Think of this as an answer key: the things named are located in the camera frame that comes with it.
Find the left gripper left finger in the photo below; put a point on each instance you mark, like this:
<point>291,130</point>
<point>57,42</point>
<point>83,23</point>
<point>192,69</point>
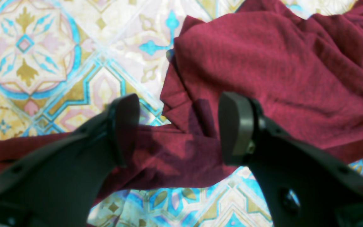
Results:
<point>55,186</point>

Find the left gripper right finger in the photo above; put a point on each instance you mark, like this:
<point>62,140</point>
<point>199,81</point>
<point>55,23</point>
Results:
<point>303,186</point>

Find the dark red t-shirt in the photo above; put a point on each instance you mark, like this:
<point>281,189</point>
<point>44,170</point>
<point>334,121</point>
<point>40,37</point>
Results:
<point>306,73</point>

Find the patterned tile tablecloth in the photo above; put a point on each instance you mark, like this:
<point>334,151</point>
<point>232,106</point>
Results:
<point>62,61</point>

